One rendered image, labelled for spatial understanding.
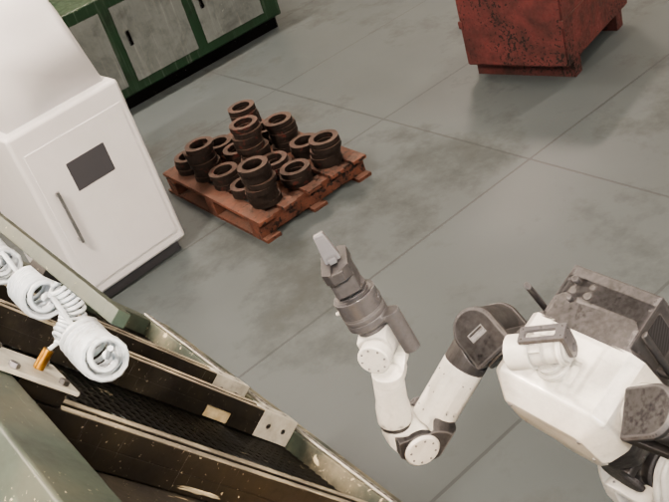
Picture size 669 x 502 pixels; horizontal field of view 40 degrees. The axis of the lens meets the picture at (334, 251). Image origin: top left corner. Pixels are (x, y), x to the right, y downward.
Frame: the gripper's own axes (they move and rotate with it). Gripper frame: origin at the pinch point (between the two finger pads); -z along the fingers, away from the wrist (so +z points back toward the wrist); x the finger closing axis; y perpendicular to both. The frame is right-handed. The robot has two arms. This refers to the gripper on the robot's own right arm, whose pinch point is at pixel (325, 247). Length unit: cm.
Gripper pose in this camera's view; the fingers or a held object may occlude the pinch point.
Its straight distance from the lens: 171.3
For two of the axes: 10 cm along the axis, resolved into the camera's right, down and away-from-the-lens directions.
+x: 0.3, 3.9, -9.2
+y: -8.8, 4.6, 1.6
